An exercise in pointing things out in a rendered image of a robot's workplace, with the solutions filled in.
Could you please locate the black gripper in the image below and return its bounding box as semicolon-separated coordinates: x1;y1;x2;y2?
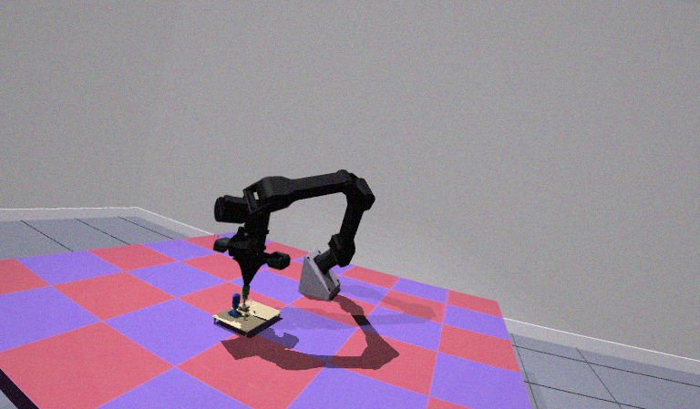
213;223;290;286

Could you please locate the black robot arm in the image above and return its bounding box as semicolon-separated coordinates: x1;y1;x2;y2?
214;169;376;274

